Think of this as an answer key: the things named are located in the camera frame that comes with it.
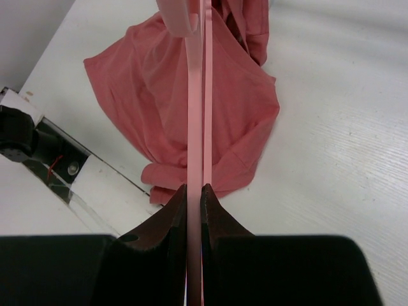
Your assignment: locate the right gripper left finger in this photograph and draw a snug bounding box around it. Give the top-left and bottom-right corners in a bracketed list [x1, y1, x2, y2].
[105, 185, 187, 305]

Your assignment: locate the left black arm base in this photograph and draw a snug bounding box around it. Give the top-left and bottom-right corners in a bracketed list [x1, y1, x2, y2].
[1, 87, 106, 205]

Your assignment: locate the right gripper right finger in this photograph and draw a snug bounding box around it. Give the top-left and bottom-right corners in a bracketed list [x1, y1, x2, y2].
[200, 184, 252, 305]

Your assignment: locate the pink t shirt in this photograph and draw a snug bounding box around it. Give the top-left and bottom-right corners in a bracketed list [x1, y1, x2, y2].
[84, 1, 279, 204]

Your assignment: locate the pink plastic hanger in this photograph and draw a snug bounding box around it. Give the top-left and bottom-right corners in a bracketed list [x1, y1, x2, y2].
[157, 1, 213, 305]

